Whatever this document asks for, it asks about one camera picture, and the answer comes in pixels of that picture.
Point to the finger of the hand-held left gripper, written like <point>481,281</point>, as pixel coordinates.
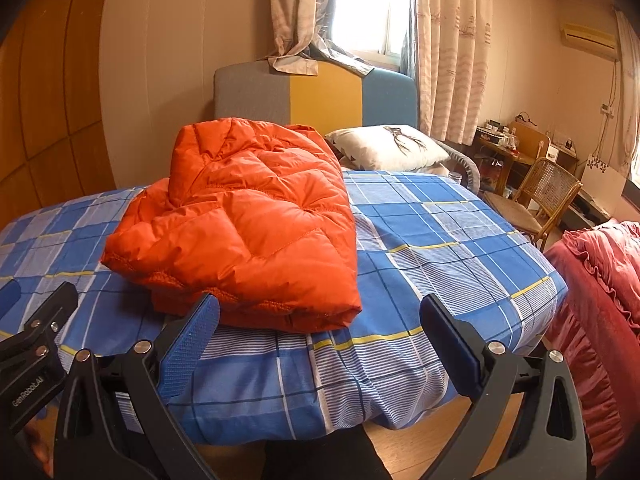
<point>57,305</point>
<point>9,296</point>

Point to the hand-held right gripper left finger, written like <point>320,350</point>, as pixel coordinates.
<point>192,337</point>

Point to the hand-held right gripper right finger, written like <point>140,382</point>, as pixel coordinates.
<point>450,345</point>

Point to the orange down jacket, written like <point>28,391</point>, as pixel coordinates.
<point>250,220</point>

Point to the person's left hand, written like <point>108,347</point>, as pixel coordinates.
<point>32,442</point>

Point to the blue plaid bed sheet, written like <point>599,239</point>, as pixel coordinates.
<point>440,260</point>

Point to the red ruffled blanket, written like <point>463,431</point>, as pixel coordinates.
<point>600,310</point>

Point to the person's dark trouser leg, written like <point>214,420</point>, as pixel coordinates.
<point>325,457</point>

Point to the wicker chair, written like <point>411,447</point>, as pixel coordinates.
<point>545,195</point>

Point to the white printed pillow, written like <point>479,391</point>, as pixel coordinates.
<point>390,147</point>

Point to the wooden desk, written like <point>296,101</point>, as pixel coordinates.
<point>515,147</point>

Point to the wooden panelled wardrobe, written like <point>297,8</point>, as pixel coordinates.
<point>50,85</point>

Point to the white printed paper bag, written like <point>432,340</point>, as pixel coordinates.
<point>602,182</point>

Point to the grey yellow blue headboard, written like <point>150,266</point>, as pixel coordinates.
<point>325,95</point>

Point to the long patterned beige curtain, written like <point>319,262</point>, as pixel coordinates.
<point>452,50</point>

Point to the narrow beige curtain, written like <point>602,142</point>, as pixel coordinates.
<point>629,95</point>

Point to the short patterned beige curtain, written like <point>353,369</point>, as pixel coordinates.
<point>300,10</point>

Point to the window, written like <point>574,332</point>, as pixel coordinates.
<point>372,5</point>

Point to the grey padded rail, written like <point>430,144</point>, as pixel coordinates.
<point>462,165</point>

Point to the wall air conditioner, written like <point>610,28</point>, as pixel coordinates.
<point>590,37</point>

